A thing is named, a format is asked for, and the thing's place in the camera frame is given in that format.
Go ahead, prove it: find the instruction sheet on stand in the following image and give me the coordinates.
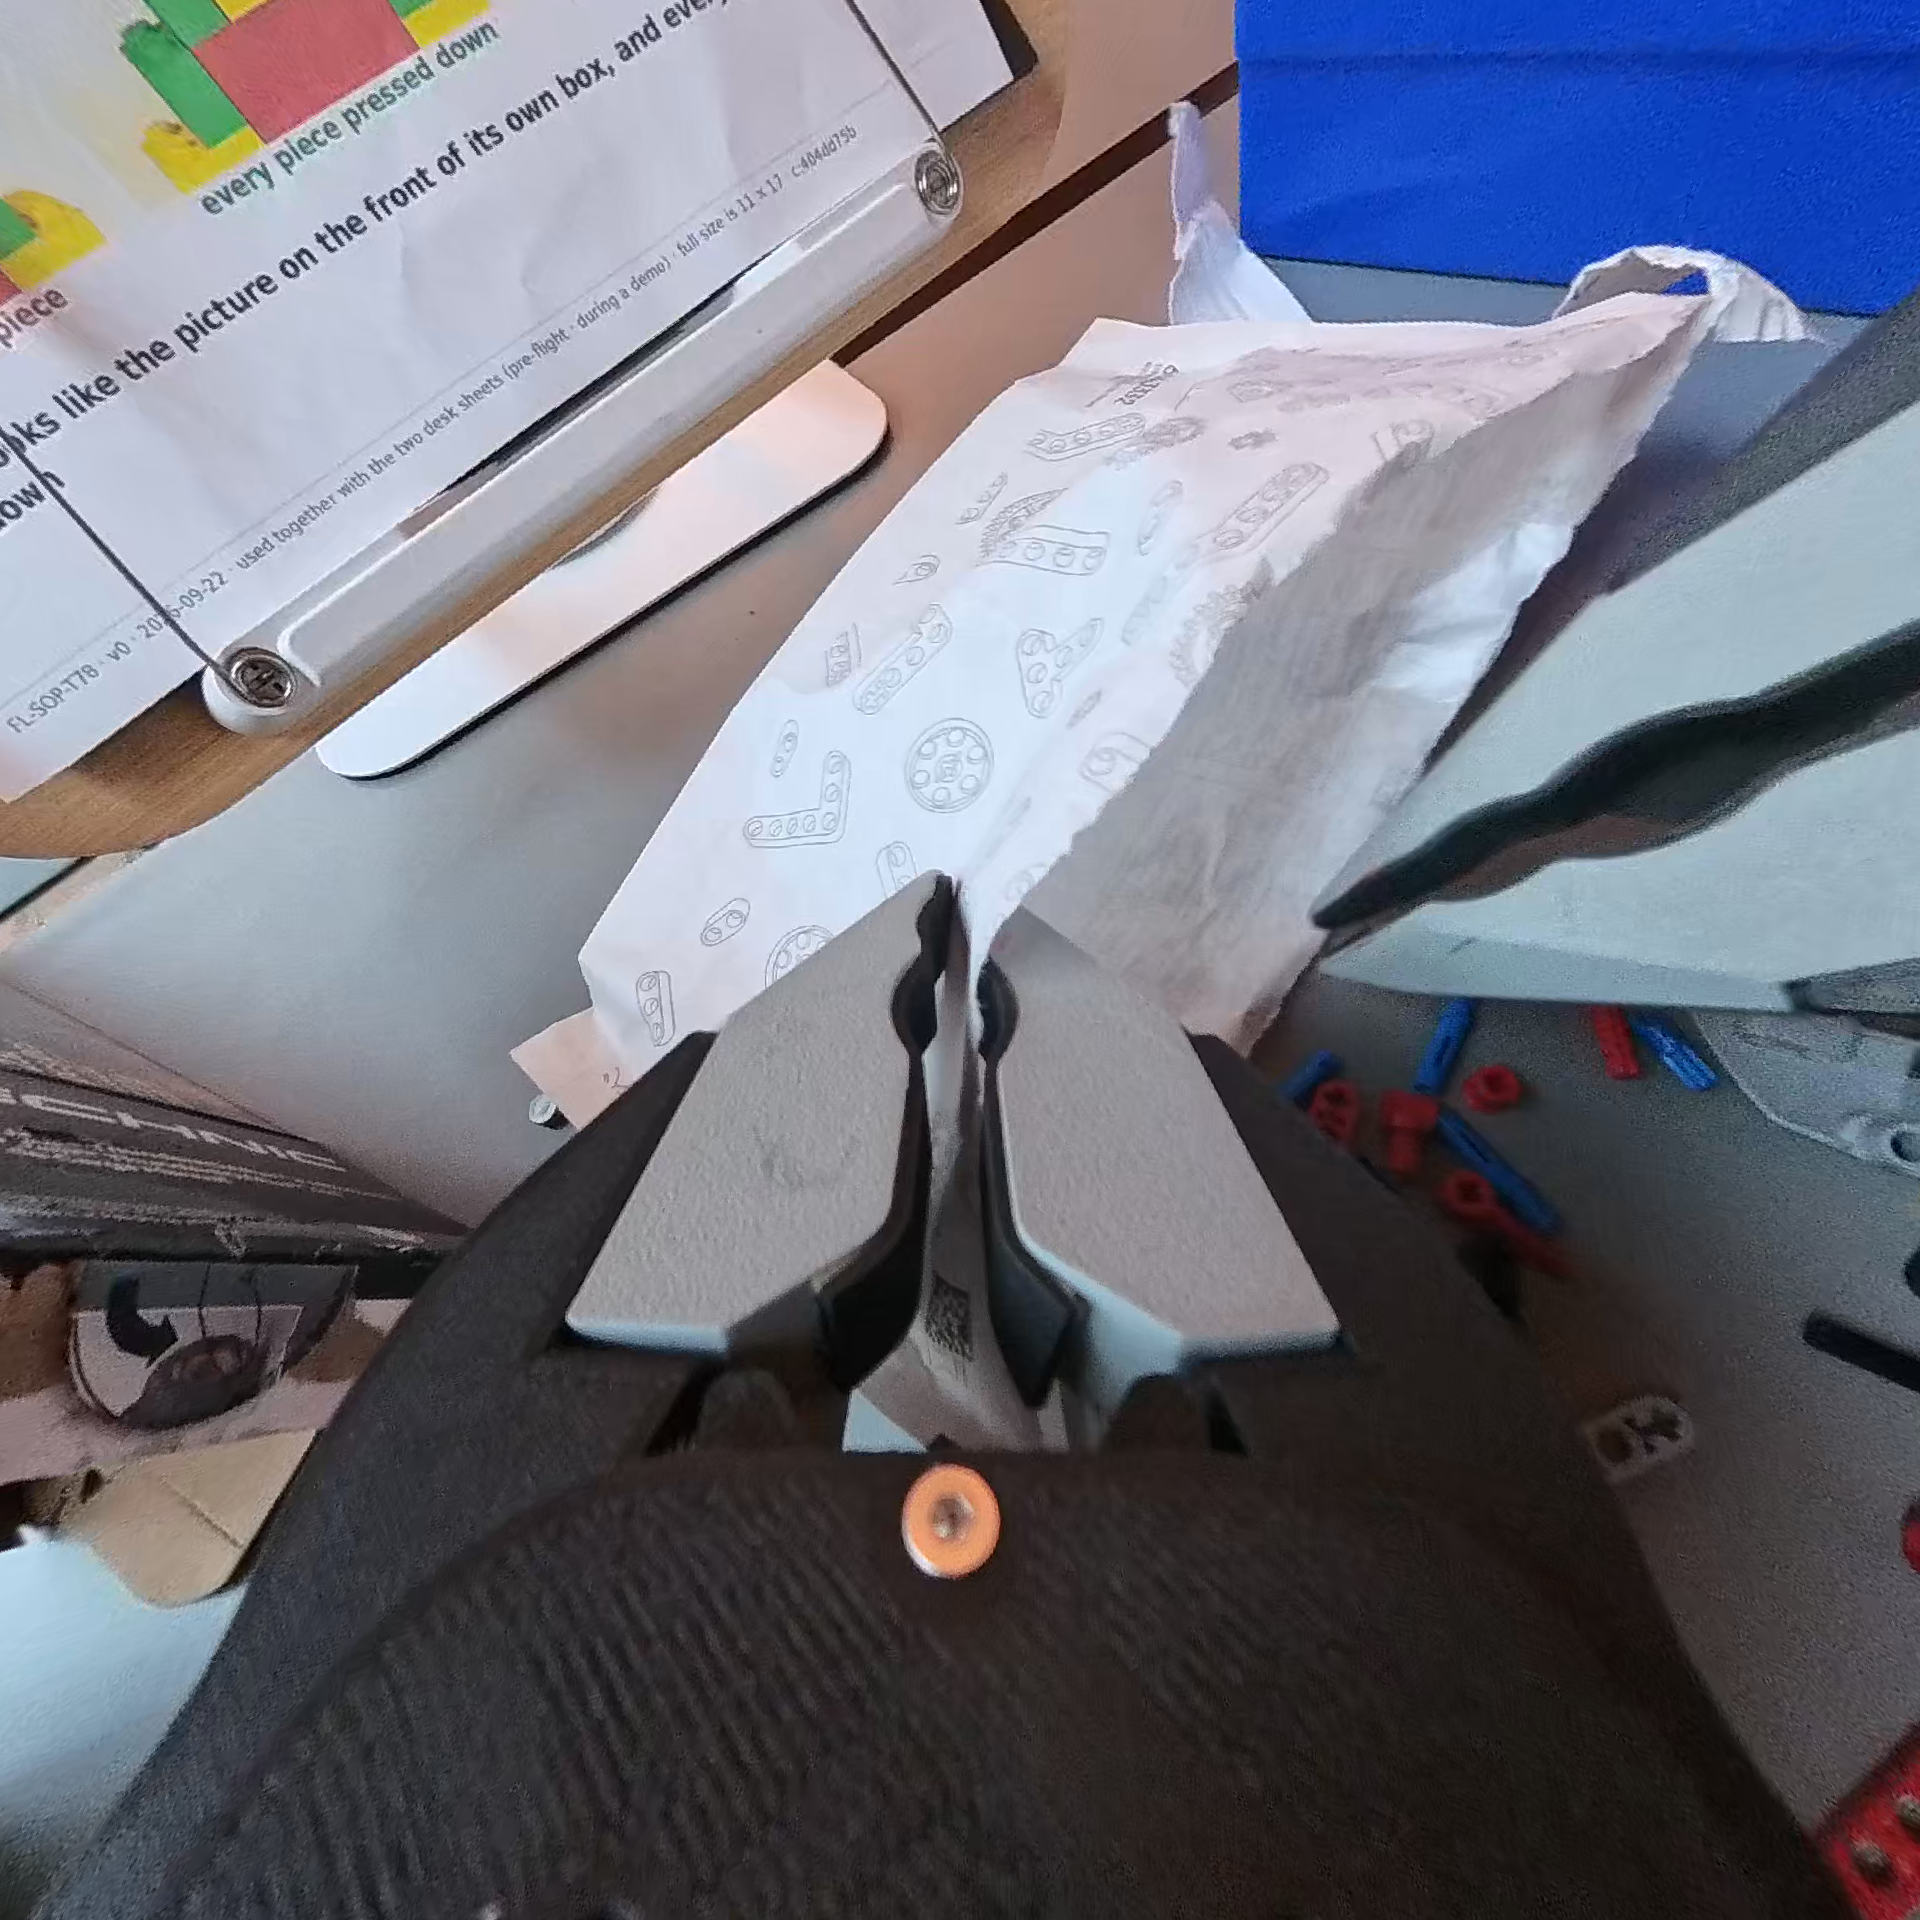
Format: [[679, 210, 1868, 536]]
[[0, 0, 1075, 859]]

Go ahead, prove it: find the red lego beam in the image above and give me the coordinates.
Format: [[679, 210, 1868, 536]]
[[1808, 1739, 1920, 1920]]

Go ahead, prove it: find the printed paper bag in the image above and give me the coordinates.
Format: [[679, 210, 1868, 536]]
[[509, 293, 1712, 1453]]

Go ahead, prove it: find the blue plastic bin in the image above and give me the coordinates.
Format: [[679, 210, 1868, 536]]
[[1231, 0, 1920, 317]]

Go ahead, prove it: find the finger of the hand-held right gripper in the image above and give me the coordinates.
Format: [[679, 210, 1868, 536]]
[[1324, 737, 1920, 1018], [1315, 285, 1920, 922]]

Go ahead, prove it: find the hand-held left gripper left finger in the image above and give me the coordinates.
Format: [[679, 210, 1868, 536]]
[[568, 873, 963, 1390]]

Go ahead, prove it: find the black lego set box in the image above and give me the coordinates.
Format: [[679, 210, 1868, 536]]
[[0, 984, 467, 1606]]

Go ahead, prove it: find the red lego claw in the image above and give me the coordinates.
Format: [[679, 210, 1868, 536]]
[[1440, 1171, 1567, 1277]]

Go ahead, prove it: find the printed instruction sheet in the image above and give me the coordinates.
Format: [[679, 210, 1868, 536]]
[[0, 0, 1020, 805]]

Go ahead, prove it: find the plain white paper bag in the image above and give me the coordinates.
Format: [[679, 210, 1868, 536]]
[[1167, 102, 1808, 349]]

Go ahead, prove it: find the clear clip bar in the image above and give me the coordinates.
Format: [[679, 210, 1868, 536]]
[[200, 141, 964, 737]]

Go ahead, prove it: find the long black lego axle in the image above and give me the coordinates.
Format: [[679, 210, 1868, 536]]
[[1799, 1313, 1920, 1390]]

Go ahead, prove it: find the light grey lego beam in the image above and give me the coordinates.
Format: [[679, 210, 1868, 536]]
[[1587, 1400, 1693, 1478]]

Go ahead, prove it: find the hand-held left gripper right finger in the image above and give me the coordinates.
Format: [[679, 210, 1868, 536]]
[[971, 912, 1339, 1450]]

